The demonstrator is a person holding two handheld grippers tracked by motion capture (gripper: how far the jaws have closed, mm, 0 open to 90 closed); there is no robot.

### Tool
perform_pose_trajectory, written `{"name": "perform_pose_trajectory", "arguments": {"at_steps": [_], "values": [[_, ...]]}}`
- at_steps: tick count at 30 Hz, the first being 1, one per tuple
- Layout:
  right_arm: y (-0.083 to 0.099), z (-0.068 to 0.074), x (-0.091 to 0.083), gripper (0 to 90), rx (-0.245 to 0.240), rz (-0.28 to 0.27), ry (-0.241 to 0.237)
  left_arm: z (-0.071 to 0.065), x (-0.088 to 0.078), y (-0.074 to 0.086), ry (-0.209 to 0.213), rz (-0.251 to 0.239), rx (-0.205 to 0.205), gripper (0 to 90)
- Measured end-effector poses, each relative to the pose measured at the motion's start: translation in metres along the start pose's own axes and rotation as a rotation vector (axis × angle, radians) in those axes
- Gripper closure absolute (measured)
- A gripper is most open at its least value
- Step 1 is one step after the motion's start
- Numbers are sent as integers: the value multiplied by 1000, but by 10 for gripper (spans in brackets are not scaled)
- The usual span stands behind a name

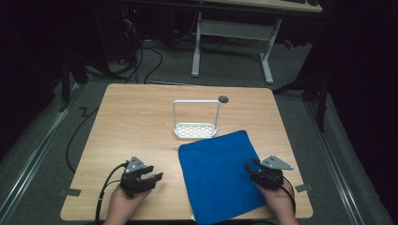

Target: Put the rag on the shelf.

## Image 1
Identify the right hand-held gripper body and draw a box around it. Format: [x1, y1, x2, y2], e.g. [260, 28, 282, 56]
[250, 155, 295, 192]

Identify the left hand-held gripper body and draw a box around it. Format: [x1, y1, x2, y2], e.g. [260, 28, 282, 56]
[119, 155, 157, 199]

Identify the blue towel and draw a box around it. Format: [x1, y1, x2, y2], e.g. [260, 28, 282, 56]
[177, 129, 268, 225]

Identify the person's left hand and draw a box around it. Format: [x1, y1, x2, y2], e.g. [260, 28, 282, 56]
[103, 184, 152, 225]

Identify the person's right hand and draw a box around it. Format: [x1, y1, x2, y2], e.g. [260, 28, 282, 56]
[254, 181, 300, 225]

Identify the grey tape piece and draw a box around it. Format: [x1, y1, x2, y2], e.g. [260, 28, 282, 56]
[60, 187, 83, 198]
[294, 183, 314, 193]

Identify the black metal stand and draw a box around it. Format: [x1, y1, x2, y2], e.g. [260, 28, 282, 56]
[271, 60, 330, 133]
[57, 54, 89, 113]

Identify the white-legged background desk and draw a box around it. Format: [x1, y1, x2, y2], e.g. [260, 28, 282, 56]
[190, 0, 324, 85]

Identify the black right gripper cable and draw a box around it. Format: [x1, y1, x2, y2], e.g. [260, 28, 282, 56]
[281, 175, 297, 216]

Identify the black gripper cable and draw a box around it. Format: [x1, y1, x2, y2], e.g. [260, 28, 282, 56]
[281, 175, 297, 216]
[94, 161, 130, 225]

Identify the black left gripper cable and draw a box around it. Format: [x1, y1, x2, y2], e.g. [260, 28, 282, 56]
[94, 161, 130, 225]

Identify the white wire rack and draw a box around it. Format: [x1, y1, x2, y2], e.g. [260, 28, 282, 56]
[172, 99, 222, 140]

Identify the metal floor rail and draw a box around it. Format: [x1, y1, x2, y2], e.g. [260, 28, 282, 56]
[0, 83, 81, 218]
[303, 100, 366, 225]

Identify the black floor cable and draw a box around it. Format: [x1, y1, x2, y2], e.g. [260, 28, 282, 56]
[65, 105, 100, 174]

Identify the bundle of black cables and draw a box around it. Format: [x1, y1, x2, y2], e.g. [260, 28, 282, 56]
[120, 18, 164, 84]

